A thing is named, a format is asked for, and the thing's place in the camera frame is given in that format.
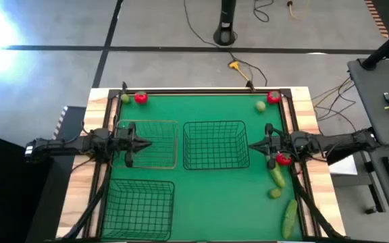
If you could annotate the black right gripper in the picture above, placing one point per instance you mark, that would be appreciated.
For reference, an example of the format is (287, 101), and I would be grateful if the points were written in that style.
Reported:
(275, 143)

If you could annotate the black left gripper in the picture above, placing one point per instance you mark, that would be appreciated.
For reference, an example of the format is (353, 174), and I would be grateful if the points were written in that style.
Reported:
(130, 145)

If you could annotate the red toy tomato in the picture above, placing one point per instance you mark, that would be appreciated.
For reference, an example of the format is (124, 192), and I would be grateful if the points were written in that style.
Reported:
(140, 98)
(284, 159)
(273, 97)

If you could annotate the green toy cucumber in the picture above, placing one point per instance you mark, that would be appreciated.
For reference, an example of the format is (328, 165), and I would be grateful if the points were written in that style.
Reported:
(278, 177)
(289, 219)

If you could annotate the green toy lime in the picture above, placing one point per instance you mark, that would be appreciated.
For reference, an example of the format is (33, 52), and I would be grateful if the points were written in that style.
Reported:
(275, 193)
(125, 98)
(260, 106)

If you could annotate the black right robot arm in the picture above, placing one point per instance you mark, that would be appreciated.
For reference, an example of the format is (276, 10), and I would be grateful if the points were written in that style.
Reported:
(343, 141)

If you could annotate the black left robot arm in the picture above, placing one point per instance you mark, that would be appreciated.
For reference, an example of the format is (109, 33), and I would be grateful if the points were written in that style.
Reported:
(63, 145)

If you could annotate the green table mat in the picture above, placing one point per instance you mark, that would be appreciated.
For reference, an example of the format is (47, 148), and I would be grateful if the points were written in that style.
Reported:
(214, 202)

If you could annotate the grey side desk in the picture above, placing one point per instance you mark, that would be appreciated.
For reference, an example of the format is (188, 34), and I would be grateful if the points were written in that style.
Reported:
(370, 101)

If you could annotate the black floor stand pole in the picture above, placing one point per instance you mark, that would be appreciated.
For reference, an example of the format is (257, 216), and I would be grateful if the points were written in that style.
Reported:
(225, 20)

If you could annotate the black cabinet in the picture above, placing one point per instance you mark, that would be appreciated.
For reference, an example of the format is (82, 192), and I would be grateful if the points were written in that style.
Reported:
(5, 189)

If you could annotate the black desk pole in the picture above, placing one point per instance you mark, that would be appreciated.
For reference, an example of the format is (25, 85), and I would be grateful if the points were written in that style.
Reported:
(383, 50)

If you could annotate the striped floor strip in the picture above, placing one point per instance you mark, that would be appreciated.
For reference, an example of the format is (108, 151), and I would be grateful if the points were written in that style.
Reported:
(378, 20)

